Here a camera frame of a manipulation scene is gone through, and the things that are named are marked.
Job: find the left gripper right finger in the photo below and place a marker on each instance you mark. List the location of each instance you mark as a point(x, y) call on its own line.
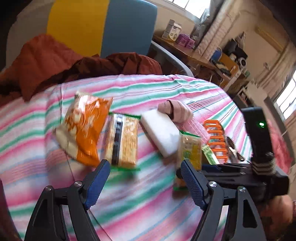
point(243, 221)

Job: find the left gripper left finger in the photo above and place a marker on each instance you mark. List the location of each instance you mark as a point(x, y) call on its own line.
point(47, 219)

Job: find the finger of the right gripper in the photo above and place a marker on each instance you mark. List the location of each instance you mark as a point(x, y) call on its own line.
point(226, 168)

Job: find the person's right hand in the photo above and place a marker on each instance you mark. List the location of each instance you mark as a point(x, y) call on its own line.
point(278, 218)

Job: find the small silver spring clamp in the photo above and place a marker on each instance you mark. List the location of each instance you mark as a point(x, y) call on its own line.
point(234, 156)

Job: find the small green white packet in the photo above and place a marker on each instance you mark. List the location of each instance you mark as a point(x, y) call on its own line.
point(208, 156)

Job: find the orange plastic rack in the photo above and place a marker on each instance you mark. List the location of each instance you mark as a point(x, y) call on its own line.
point(217, 140)

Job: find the yellow green cracker packet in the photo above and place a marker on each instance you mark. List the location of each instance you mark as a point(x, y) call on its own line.
point(189, 149)

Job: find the striped pink green tablecloth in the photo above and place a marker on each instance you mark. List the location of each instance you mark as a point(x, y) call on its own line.
point(139, 205)

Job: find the wooden side desk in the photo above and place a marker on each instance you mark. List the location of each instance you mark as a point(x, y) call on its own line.
point(195, 61)

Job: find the orange snack bag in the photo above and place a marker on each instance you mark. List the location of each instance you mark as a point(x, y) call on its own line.
point(79, 133)

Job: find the yellow cracker packet black stripe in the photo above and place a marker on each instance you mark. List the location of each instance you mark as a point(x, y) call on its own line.
point(122, 141)

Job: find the purple boxes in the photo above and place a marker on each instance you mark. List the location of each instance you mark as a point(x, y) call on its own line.
point(184, 40)

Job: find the white appliance carton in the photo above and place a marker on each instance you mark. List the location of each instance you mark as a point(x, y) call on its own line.
point(172, 31)

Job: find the dark red jacket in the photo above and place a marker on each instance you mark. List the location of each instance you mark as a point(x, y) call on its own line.
point(44, 62)

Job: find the grey yellow blue chair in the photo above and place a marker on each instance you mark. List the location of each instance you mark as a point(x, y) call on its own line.
point(91, 27)

